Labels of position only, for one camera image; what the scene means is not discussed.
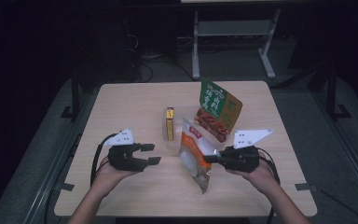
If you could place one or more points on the orange white food packet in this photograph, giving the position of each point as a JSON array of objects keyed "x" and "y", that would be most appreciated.
[{"x": 195, "y": 149}]

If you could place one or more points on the white metal stand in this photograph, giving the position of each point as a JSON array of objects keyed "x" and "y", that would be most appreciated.
[{"x": 233, "y": 28}]

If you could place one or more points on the yellow narrow box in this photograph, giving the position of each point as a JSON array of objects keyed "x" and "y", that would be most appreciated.
[{"x": 170, "y": 127}]

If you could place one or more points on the person's left hand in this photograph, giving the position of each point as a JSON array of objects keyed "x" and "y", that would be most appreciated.
[{"x": 105, "y": 180}]

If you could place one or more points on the green red food packet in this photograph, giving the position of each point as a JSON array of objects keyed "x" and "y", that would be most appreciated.
[{"x": 220, "y": 102}]

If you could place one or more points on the black metal stand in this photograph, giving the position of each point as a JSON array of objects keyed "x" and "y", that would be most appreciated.
[
  {"x": 75, "y": 96},
  {"x": 332, "y": 93}
]

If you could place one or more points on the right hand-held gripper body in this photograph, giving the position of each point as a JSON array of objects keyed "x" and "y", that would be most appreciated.
[{"x": 240, "y": 160}]

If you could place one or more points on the black tape strip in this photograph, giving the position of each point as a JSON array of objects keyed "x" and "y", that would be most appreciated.
[
  {"x": 304, "y": 187},
  {"x": 66, "y": 187}
]

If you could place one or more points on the clear plastic container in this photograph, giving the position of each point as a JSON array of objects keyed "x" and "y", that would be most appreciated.
[{"x": 185, "y": 112}]

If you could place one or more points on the person's right hand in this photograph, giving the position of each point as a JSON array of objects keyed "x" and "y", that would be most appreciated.
[{"x": 264, "y": 179}]

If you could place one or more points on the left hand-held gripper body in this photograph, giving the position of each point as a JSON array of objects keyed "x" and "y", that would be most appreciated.
[{"x": 122, "y": 157}]

